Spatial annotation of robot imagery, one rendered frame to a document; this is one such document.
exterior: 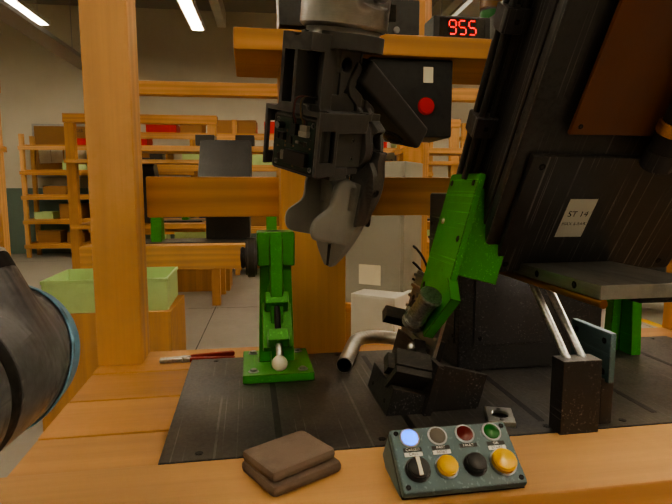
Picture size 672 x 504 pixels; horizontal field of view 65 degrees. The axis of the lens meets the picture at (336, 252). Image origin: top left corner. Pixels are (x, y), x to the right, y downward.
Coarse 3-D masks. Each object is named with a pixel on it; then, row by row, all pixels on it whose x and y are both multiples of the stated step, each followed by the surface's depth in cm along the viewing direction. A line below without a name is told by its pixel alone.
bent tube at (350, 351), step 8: (352, 336) 115; (360, 336) 117; (368, 336) 119; (376, 336) 120; (384, 336) 121; (392, 336) 120; (352, 344) 109; (360, 344) 114; (392, 344) 121; (344, 352) 104; (352, 352) 105; (344, 360) 107; (352, 360) 102; (344, 368) 103
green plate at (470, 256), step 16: (480, 176) 80; (448, 192) 90; (464, 192) 84; (480, 192) 80; (448, 208) 89; (464, 208) 82; (480, 208) 82; (448, 224) 87; (464, 224) 81; (480, 224) 82; (448, 240) 85; (464, 240) 81; (480, 240) 82; (432, 256) 90; (448, 256) 84; (464, 256) 82; (480, 256) 83; (496, 256) 83; (432, 272) 89; (448, 272) 82; (464, 272) 83; (480, 272) 83; (496, 272) 83
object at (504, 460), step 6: (498, 450) 63; (504, 450) 63; (492, 456) 62; (498, 456) 62; (504, 456) 62; (510, 456) 62; (492, 462) 62; (498, 462) 62; (504, 462) 62; (510, 462) 62; (516, 462) 62; (498, 468) 62; (504, 468) 61; (510, 468) 61
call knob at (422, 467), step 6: (408, 462) 61; (414, 462) 61; (420, 462) 61; (426, 462) 61; (408, 468) 60; (414, 468) 60; (420, 468) 60; (426, 468) 60; (414, 474) 60; (420, 474) 60; (426, 474) 60
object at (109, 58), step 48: (96, 0) 102; (96, 48) 103; (96, 96) 104; (96, 144) 105; (96, 192) 106; (288, 192) 113; (96, 240) 108; (144, 240) 116; (96, 288) 109; (144, 288) 115; (336, 288) 117; (144, 336) 114; (336, 336) 118
